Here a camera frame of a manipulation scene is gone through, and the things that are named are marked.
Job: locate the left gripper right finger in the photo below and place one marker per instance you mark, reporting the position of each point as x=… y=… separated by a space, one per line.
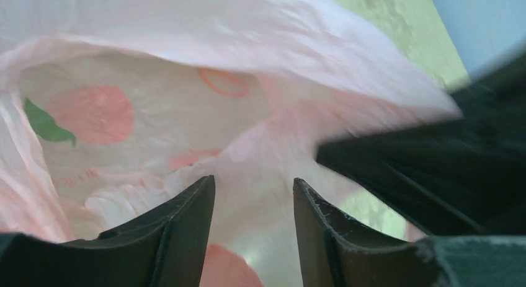
x=337 y=250

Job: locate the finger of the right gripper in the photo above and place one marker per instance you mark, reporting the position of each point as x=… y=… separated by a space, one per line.
x=455 y=177

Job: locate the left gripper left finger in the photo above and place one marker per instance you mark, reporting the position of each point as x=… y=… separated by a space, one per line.
x=163 y=247

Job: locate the pink plastic bag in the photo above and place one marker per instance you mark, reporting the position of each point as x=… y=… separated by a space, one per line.
x=111 y=107

